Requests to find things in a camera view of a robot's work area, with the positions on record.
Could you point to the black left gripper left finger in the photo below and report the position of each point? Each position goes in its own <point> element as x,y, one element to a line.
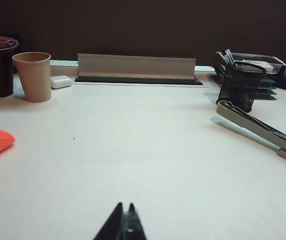
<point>113,225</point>

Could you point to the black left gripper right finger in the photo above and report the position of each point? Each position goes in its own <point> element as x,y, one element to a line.
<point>135,225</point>

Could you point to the beige long-reach stapler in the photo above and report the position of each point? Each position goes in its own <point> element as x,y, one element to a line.
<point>258,125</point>

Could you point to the beige paper cup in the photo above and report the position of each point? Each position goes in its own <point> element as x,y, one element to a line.
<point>34,77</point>

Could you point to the black mesh pen holder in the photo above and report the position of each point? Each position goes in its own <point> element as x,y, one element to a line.
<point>243,85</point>

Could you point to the brown desk divider panel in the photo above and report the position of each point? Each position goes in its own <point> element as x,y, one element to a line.
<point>143,25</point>

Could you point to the stacked marker boxes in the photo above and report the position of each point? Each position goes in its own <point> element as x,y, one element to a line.
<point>270,62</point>

